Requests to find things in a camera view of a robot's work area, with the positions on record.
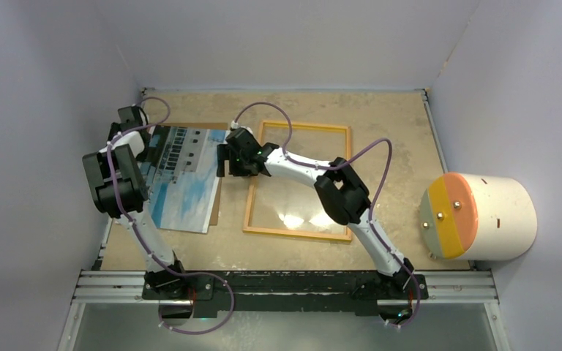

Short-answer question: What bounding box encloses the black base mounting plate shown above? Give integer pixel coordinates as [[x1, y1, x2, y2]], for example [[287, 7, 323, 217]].
[[141, 271, 429, 318]]

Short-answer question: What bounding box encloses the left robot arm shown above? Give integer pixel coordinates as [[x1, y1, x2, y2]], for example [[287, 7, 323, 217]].
[[82, 105, 189, 299]]

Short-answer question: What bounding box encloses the brown backing board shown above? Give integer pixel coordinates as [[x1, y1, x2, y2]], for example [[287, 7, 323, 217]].
[[157, 121, 230, 227]]

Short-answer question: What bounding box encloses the aluminium rail frame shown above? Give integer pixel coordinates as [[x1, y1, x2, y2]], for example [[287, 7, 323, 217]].
[[60, 92, 509, 350]]

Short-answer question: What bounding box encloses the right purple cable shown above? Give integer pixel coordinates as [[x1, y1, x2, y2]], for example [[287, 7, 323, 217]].
[[231, 102, 420, 331]]

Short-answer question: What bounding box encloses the purple cable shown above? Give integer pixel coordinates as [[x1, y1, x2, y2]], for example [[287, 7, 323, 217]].
[[231, 102, 420, 331], [105, 96, 237, 336]]

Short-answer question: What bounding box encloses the yellow picture frame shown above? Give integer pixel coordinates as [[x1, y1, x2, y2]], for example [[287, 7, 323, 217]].
[[242, 122, 353, 243]]

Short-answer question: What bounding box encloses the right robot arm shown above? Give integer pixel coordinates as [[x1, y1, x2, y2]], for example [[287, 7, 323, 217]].
[[217, 127, 421, 298]]

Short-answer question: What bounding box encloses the white cylinder container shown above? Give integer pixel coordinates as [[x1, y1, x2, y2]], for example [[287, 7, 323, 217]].
[[419, 172, 538, 261]]

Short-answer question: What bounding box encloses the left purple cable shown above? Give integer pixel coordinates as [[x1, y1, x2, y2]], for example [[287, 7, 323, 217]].
[[105, 96, 237, 336]]

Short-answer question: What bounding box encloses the building photo print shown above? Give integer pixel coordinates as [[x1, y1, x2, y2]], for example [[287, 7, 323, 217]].
[[140, 124, 227, 235]]

